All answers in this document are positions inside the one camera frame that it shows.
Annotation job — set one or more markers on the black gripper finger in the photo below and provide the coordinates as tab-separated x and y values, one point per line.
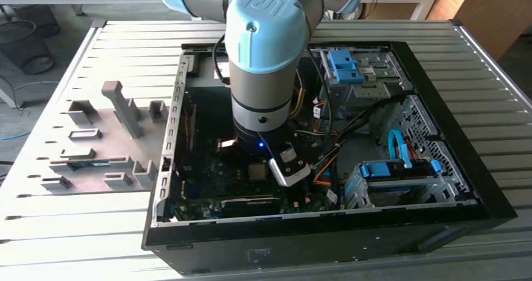
227	144

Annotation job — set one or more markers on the empty blue disk carrier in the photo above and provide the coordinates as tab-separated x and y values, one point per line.
343	66

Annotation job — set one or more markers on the wooden cabinet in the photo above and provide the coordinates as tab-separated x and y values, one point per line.
491	13

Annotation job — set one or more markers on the silver blue-capped robot arm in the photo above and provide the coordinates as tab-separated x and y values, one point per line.
266	91

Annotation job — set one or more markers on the dark green motherboard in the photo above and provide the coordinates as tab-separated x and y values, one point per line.
213	175

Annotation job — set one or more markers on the blue carrier with black disk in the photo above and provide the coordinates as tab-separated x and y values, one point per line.
381	169

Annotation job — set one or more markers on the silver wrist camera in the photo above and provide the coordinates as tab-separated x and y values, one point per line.
293	172

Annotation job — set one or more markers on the black graphics card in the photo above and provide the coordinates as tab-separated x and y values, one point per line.
250	204

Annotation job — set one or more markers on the silver disk bay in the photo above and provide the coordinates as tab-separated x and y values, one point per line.
415	190

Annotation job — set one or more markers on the silver green-edged CPU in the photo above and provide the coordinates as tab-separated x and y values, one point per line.
257	172

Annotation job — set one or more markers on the black RAM slot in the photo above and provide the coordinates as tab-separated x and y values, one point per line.
306	193
293	197

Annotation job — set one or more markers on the grey plastic parts rack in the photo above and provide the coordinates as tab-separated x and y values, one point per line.
113	150

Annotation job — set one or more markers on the grey metal drive cage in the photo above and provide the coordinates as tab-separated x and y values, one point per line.
366	94

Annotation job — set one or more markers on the black mesh waste bin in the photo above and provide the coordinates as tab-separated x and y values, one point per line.
30	53

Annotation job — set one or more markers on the black open PC case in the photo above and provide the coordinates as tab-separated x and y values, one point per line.
291	250

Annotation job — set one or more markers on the grey power supply unit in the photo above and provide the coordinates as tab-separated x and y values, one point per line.
206	83

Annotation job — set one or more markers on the green RAM stick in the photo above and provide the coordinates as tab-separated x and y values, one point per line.
90	164

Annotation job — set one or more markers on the CPU socket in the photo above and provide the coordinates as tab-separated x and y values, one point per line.
258	182

